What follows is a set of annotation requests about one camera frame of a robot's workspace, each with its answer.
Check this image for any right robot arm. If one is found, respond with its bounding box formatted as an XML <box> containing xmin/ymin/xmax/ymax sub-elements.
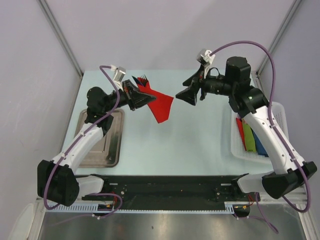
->
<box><xmin>175</xmin><ymin>55</ymin><xmax>317</xmax><ymax>201</ymax></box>

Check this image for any white plastic basket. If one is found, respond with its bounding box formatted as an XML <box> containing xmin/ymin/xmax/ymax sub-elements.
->
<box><xmin>230</xmin><ymin>101</ymin><xmax>288</xmax><ymax>165</ymax></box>

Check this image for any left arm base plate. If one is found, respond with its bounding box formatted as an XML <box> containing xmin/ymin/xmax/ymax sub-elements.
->
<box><xmin>77</xmin><ymin>174</ymin><xmax>127</xmax><ymax>201</ymax></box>

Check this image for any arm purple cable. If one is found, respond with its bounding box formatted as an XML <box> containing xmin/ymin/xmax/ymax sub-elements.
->
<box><xmin>211</xmin><ymin>40</ymin><xmax>312</xmax><ymax>235</ymax></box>
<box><xmin>43</xmin><ymin>64</ymin><xmax>123</xmax><ymax>226</ymax></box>

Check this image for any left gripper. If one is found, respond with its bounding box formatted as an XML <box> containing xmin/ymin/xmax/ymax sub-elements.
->
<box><xmin>102</xmin><ymin>79</ymin><xmax>156</xmax><ymax>113</ymax></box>

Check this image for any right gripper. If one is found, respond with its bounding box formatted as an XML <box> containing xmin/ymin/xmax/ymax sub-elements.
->
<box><xmin>175</xmin><ymin>64</ymin><xmax>235</xmax><ymax>106</ymax></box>

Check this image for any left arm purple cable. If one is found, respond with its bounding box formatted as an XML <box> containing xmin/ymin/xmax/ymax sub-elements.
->
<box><xmin>43</xmin><ymin>64</ymin><xmax>123</xmax><ymax>226</ymax></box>

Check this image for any metal tray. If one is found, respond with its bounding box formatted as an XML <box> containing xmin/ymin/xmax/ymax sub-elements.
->
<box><xmin>79</xmin><ymin>108</ymin><xmax>125</xmax><ymax>168</ymax></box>

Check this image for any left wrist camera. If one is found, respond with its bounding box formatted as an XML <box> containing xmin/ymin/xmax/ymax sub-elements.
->
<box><xmin>110</xmin><ymin>65</ymin><xmax>126</xmax><ymax>90</ymax></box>

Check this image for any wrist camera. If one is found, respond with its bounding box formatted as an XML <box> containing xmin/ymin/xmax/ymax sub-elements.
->
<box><xmin>196</xmin><ymin>48</ymin><xmax>216</xmax><ymax>79</ymax></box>
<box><xmin>110</xmin><ymin>65</ymin><xmax>126</xmax><ymax>90</ymax></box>

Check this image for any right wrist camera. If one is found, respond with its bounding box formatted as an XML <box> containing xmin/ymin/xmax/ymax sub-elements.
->
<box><xmin>196</xmin><ymin>48</ymin><xmax>216</xmax><ymax>79</ymax></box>

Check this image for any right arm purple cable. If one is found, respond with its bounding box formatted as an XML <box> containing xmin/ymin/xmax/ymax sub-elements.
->
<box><xmin>211</xmin><ymin>40</ymin><xmax>312</xmax><ymax>235</ymax></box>

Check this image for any white cable duct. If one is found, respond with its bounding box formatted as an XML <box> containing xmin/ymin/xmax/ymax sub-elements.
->
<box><xmin>49</xmin><ymin>202</ymin><xmax>250</xmax><ymax>216</ymax></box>

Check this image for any aluminium frame rail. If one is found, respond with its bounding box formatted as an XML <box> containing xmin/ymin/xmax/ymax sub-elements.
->
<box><xmin>36</xmin><ymin>184</ymin><xmax>311</xmax><ymax>205</ymax></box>

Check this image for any red paper napkin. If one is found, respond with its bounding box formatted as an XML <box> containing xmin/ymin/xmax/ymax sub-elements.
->
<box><xmin>138</xmin><ymin>83</ymin><xmax>174</xmax><ymax>124</ymax></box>

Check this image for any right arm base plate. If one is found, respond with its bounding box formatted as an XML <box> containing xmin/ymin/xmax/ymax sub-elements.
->
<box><xmin>213</xmin><ymin>183</ymin><xmax>256</xmax><ymax>202</ymax></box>

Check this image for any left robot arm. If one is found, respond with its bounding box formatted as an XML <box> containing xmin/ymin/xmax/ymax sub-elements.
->
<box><xmin>37</xmin><ymin>80</ymin><xmax>156</xmax><ymax>210</ymax></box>

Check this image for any green rolled napkin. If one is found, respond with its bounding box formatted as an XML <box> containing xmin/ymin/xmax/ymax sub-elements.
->
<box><xmin>242</xmin><ymin>122</ymin><xmax>257</xmax><ymax>153</ymax></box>

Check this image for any red napkin in basket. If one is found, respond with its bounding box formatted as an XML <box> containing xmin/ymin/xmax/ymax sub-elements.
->
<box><xmin>235</xmin><ymin>117</ymin><xmax>247</xmax><ymax>151</ymax></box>

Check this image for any blue rolled napkin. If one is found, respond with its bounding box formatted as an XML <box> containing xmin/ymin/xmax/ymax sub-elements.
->
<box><xmin>252</xmin><ymin>130</ymin><xmax>268</xmax><ymax>157</ymax></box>

